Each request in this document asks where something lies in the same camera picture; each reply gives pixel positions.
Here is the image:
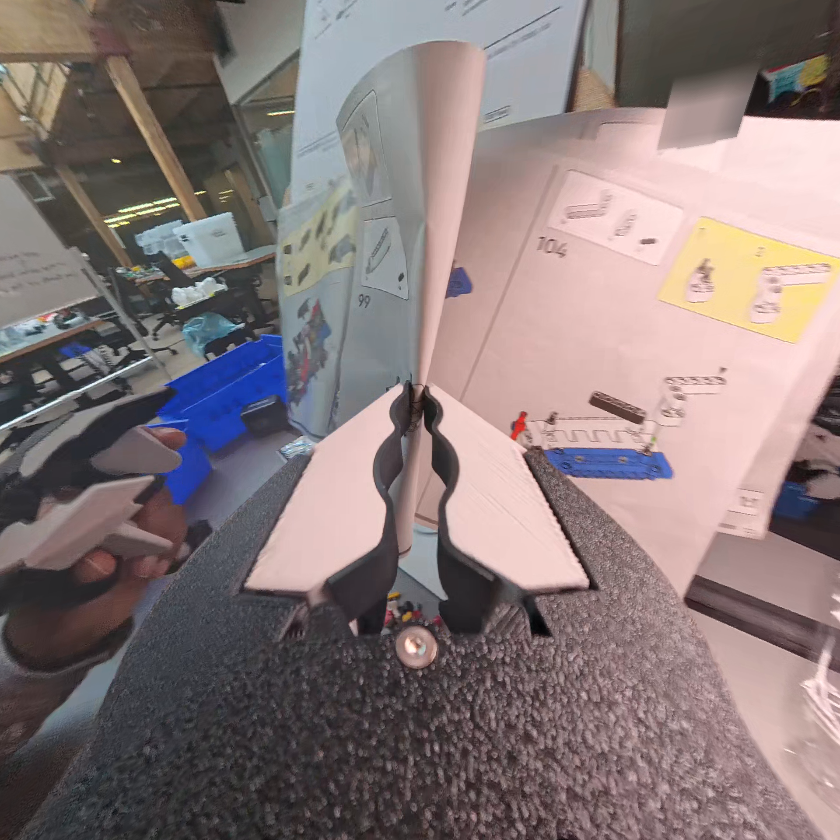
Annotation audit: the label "teal plastic bag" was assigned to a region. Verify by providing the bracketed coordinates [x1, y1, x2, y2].
[182, 312, 245, 360]

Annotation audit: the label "grey desk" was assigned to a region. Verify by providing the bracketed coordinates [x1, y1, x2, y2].
[141, 420, 840, 840]

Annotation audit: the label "instruction booklet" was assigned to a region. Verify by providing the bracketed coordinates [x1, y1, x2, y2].
[276, 0, 840, 592]

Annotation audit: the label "person's left forearm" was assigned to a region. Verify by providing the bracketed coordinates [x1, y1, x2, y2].
[0, 623, 139, 775]

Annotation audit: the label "whiteboard on stand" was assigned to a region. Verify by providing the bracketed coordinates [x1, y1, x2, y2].
[0, 174, 99, 329]

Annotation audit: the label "long blue storage bin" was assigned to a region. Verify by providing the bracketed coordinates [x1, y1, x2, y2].
[163, 333, 291, 455]

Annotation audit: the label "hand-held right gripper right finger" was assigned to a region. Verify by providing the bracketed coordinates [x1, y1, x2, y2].
[422, 384, 590, 636]

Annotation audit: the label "black power bank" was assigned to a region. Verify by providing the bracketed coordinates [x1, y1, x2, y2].
[239, 394, 291, 438]

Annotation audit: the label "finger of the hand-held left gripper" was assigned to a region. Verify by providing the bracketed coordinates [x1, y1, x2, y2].
[0, 474, 160, 573]
[91, 428, 185, 476]

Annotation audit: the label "person's left hand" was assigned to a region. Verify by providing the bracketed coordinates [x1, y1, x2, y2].
[0, 427, 194, 673]

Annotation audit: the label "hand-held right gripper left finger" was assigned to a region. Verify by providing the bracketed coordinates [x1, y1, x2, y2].
[243, 384, 404, 634]

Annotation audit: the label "black toy set box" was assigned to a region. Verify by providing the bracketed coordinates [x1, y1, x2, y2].
[764, 377, 840, 532]

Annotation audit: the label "white plastic bag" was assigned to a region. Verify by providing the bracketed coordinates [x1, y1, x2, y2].
[171, 277, 228, 307]

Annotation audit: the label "clear plastic bags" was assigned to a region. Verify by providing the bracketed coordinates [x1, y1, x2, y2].
[796, 626, 840, 840]

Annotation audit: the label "blue storage bin with tag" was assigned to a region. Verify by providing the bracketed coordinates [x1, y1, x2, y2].
[146, 420, 215, 508]

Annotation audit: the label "white storage box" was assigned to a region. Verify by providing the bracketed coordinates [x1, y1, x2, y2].
[172, 212, 245, 268]

